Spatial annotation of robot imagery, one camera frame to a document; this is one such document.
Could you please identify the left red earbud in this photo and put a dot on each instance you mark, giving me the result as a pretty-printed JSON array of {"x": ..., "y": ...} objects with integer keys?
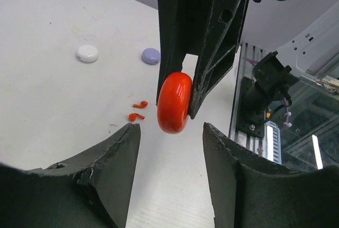
[{"x": 135, "y": 116}]

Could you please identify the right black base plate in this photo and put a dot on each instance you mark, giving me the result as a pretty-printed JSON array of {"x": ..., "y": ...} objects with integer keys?
[{"x": 251, "y": 109}]

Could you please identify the purple earbud charging case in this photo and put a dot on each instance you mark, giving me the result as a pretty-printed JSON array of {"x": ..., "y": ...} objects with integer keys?
[{"x": 150, "y": 56}]

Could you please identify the right red earbud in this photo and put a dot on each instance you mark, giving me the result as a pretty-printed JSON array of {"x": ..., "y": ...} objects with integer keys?
[{"x": 140, "y": 105}]

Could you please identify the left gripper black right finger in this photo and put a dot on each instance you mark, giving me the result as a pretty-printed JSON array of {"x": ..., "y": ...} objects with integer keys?
[{"x": 248, "y": 190}]

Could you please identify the white earbud charging case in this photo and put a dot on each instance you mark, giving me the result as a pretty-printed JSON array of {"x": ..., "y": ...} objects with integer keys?
[{"x": 87, "y": 53}]

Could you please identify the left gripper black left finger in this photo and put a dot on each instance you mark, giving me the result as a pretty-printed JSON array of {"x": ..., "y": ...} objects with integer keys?
[{"x": 90, "y": 189}]

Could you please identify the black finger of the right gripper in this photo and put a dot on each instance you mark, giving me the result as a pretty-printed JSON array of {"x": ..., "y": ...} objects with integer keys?
[
  {"x": 182, "y": 31},
  {"x": 221, "y": 37}
]

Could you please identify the grey slotted cable duct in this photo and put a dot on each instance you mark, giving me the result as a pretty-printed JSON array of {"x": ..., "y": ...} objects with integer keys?
[{"x": 273, "y": 142}]

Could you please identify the aluminium mounting rail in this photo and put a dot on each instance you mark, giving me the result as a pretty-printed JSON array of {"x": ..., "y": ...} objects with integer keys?
[{"x": 249, "y": 56}]

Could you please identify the red earbud charging case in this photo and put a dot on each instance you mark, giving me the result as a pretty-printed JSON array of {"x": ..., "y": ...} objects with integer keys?
[{"x": 173, "y": 103}]

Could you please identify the red earbud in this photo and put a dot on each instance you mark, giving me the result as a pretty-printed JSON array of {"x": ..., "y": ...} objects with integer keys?
[
  {"x": 140, "y": 105},
  {"x": 135, "y": 116}
]

